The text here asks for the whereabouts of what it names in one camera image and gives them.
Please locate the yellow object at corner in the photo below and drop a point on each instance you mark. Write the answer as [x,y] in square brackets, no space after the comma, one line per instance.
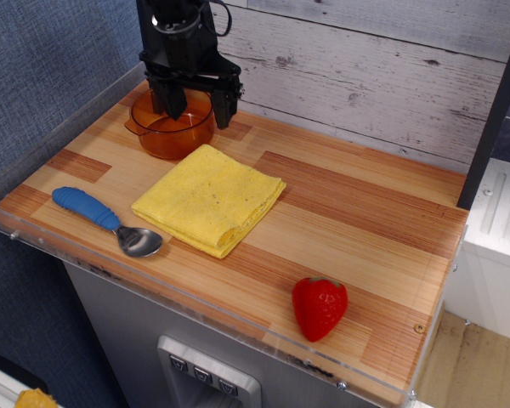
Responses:
[35,398]

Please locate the blue handled metal spoon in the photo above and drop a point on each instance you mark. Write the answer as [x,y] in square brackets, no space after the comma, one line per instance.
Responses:
[134,242]

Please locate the yellow folded towel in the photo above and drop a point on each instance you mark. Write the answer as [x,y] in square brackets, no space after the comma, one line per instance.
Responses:
[209,201]

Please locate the black right vertical post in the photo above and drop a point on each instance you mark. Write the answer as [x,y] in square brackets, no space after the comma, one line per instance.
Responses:
[487,141]

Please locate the white ribbed side counter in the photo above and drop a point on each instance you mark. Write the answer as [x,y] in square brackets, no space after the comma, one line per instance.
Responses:
[478,289]

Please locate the grey toy fridge cabinet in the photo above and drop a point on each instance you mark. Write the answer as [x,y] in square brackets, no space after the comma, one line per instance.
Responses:
[129,325]

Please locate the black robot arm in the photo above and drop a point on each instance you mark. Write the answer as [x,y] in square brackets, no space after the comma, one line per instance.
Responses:
[168,14]

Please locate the red plastic strawberry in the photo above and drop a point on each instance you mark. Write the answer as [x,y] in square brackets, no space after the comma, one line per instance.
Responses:
[319,304]

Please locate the clear acrylic table guard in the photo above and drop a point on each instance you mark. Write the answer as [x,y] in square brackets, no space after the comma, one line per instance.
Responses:
[385,227]

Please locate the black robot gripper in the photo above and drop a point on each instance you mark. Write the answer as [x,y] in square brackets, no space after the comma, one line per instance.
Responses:
[190,59]

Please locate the orange transparent pot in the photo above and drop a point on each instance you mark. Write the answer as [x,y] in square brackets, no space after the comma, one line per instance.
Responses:
[167,138]

